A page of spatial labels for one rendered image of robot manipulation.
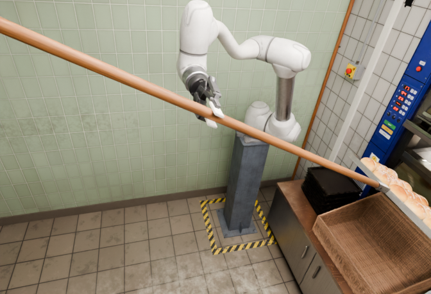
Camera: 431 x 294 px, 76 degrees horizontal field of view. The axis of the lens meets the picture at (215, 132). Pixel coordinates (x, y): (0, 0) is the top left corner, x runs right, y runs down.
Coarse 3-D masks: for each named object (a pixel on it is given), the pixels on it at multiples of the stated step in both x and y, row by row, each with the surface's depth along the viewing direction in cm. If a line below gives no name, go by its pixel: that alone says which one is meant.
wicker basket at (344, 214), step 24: (336, 216) 189; (360, 216) 199; (336, 240) 167; (360, 240) 186; (384, 240) 182; (408, 240) 169; (336, 264) 169; (360, 264) 171; (384, 264) 172; (408, 264) 168; (360, 288) 159; (384, 288) 160; (408, 288) 142
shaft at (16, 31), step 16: (0, 32) 54; (16, 32) 54; (32, 32) 56; (48, 48) 57; (64, 48) 58; (80, 64) 61; (96, 64) 62; (128, 80) 65; (144, 80) 68; (160, 96) 70; (176, 96) 72; (208, 112) 77; (240, 128) 83; (256, 128) 87; (272, 144) 91; (288, 144) 94; (320, 160) 102; (352, 176) 114
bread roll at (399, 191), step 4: (392, 184) 137; (392, 188) 135; (396, 188) 133; (400, 188) 133; (396, 192) 132; (400, 192) 132; (404, 192) 131; (400, 196) 131; (404, 196) 130; (404, 200) 131
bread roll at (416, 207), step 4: (408, 200) 129; (412, 200) 128; (408, 204) 127; (412, 204) 126; (416, 204) 125; (420, 204) 125; (412, 208) 125; (416, 208) 124; (420, 208) 124; (424, 208) 124; (416, 212) 124; (420, 212) 123; (424, 212) 123; (420, 216) 123; (424, 216) 123
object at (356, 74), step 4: (348, 64) 203; (352, 64) 200; (352, 68) 200; (356, 68) 197; (360, 68) 197; (352, 72) 200; (356, 72) 198; (360, 72) 199; (348, 76) 204; (352, 76) 201; (356, 76) 201; (360, 76) 202
